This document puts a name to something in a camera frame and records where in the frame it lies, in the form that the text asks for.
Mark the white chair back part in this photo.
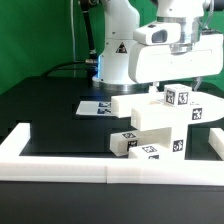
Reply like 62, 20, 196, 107
111, 86, 224, 131

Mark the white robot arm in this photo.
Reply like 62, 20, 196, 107
79, 0, 224, 92

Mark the black cable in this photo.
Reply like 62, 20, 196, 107
40, 0, 101, 78

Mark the white sheet with tags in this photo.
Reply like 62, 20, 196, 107
76, 101, 112, 116

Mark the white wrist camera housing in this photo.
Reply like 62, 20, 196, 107
133, 21, 181, 46

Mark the white chair seat part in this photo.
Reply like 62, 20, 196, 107
133, 116, 188, 160

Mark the white cable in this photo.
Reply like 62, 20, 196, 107
69, 0, 78, 78

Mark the white U-shaped obstacle frame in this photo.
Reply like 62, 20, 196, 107
0, 123, 224, 186

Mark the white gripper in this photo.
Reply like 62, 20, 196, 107
128, 32, 223, 91

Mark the white tagged cube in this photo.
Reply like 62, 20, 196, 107
164, 84, 192, 106

